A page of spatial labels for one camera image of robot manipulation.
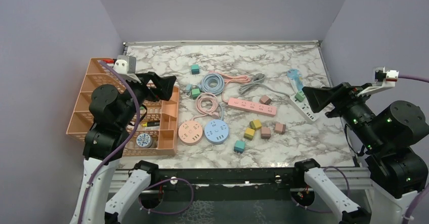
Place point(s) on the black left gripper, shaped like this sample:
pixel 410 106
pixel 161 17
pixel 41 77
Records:
pixel 164 86

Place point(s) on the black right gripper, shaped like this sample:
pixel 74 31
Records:
pixel 340 94

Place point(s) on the yellow charger cube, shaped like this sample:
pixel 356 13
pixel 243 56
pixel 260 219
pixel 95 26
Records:
pixel 249 133
pixel 255 124

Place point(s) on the teal charger cube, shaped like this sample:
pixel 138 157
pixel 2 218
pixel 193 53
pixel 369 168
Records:
pixel 195 69
pixel 239 147

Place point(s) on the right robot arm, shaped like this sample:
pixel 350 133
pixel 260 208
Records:
pixel 398 174

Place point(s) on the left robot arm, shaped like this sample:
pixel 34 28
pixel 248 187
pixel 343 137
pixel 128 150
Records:
pixel 107 137

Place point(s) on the blue plug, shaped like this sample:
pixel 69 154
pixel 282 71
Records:
pixel 188 89

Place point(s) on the white power strip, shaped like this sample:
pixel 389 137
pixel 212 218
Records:
pixel 304 109

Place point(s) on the green charger on white strip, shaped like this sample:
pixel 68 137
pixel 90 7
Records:
pixel 300 96

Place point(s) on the green charger cube left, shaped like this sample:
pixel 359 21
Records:
pixel 195 93

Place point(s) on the yellow black marker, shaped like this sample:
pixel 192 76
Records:
pixel 151 124

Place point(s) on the orange plastic desk organizer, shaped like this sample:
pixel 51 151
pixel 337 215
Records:
pixel 141 114

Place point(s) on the pink charger cube right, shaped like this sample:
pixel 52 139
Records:
pixel 280 128

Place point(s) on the pink charger cube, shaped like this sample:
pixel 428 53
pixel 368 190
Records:
pixel 265 132
pixel 280 128

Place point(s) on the pink round power socket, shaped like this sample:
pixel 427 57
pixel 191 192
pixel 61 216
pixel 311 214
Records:
pixel 190 132

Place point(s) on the pink power strip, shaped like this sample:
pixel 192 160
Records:
pixel 252 107

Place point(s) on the round patterned tape tin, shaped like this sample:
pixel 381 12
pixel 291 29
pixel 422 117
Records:
pixel 144 140

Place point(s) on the brown-pink charger cube upper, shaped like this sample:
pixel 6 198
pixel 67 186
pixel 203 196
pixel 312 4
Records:
pixel 264 99

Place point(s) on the pink charger cube centre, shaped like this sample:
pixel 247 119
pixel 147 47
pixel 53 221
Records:
pixel 265 132

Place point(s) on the blue round power socket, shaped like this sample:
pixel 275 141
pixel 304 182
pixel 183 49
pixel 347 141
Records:
pixel 216 131

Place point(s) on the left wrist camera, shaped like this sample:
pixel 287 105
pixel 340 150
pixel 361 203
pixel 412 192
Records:
pixel 125 66

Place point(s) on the black metal base rail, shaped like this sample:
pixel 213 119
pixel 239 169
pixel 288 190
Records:
pixel 225 184

